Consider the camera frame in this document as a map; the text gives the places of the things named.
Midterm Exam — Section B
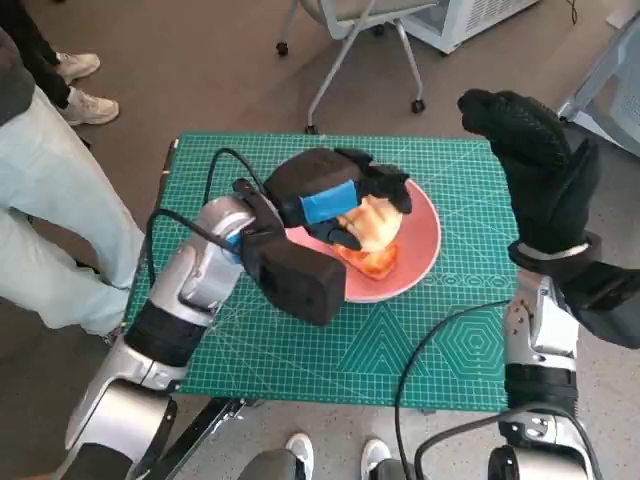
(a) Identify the round toy bread bun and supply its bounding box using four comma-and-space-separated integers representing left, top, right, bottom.
337, 194, 404, 254

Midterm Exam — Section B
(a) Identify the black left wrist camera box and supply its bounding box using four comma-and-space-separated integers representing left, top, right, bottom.
232, 178, 347, 327

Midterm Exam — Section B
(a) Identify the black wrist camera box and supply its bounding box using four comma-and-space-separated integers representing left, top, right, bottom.
232, 178, 347, 327
554, 259, 640, 350

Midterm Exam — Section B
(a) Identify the person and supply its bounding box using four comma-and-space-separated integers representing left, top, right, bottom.
0, 24, 146, 346
0, 0, 120, 126
238, 432, 421, 480

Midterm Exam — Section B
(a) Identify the pink bowl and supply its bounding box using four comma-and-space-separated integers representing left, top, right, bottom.
284, 177, 442, 305

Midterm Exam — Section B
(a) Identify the long twisted toy bread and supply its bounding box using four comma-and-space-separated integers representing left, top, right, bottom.
329, 242, 401, 281

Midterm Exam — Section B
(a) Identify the white vented appliance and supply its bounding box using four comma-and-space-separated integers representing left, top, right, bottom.
399, 0, 544, 55

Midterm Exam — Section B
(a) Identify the black metal table rail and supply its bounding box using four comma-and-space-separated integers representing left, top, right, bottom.
159, 397, 266, 480

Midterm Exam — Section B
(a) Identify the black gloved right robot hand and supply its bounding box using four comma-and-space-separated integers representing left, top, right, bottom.
457, 88, 601, 259

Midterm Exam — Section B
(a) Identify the white mesh chair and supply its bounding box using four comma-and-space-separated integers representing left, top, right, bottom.
557, 9, 640, 161

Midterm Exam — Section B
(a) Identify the green cutting mat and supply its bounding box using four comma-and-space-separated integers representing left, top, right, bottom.
119, 131, 521, 411

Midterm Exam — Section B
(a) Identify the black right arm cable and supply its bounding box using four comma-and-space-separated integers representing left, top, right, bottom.
394, 299, 604, 480

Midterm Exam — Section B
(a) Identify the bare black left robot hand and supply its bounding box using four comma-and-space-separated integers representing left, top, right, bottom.
263, 146, 414, 251

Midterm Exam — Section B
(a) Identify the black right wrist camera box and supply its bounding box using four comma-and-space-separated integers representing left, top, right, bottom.
554, 259, 640, 350

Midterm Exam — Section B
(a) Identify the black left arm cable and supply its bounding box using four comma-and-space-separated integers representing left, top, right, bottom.
144, 147, 266, 281

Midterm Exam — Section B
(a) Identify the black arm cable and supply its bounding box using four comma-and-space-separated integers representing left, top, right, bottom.
144, 147, 266, 281
394, 299, 604, 480

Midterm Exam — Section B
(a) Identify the grey office chair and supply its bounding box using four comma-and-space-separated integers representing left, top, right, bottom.
274, 0, 451, 135

